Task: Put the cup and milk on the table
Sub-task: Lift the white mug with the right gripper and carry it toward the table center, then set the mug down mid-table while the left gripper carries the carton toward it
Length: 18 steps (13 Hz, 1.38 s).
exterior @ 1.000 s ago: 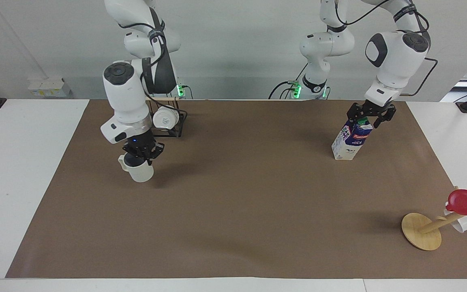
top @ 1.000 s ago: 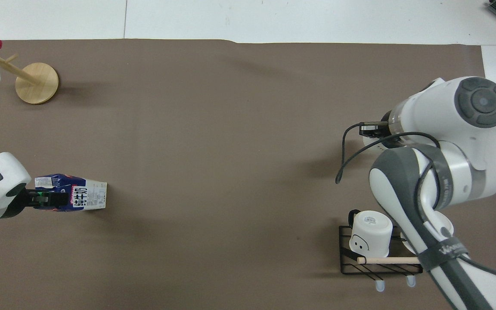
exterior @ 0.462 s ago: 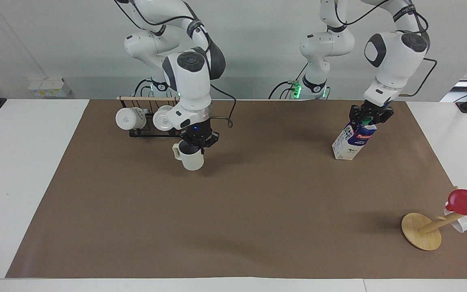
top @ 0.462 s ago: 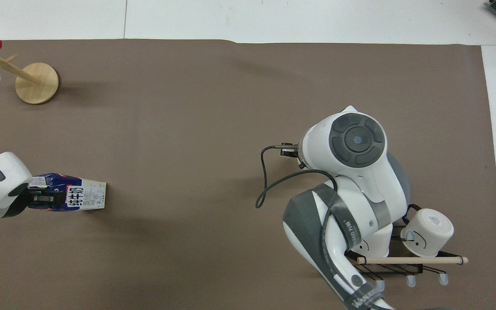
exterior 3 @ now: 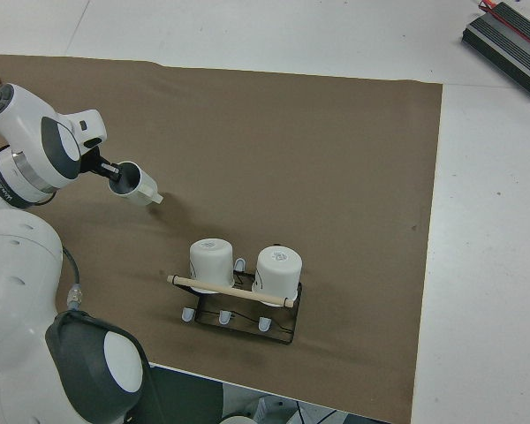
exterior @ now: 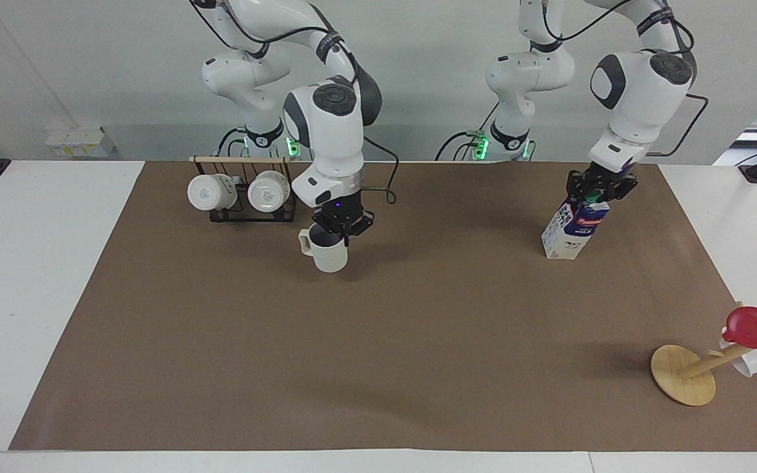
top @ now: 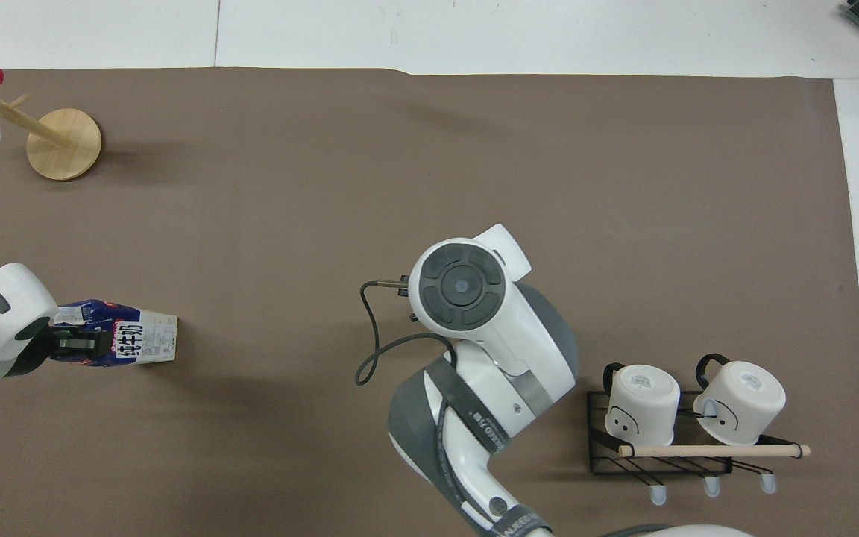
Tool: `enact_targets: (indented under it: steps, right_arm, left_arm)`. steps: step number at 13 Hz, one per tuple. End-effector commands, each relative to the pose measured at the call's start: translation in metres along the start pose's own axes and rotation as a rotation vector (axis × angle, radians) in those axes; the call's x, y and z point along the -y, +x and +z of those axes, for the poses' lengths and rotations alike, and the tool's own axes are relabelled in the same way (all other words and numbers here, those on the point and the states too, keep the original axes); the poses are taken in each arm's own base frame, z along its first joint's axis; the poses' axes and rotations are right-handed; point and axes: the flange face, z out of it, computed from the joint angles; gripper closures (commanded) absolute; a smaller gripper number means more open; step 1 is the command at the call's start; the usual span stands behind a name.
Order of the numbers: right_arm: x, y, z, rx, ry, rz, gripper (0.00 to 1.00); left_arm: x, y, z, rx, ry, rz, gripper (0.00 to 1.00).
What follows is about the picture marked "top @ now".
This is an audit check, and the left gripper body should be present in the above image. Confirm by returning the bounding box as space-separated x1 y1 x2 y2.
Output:
10 316 61 377

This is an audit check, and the white mug with black handle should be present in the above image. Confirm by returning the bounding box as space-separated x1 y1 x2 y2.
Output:
693 353 787 447
602 362 682 448

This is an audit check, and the wooden mug tree stand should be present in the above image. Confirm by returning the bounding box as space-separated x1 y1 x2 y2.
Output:
0 82 103 182

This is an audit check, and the blue and white milk carton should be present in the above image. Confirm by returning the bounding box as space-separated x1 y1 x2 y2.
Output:
49 300 179 368

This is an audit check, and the black wire mug rack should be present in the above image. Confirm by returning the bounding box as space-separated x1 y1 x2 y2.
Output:
586 388 812 507

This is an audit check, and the black cable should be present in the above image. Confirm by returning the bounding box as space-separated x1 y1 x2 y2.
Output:
355 279 462 387

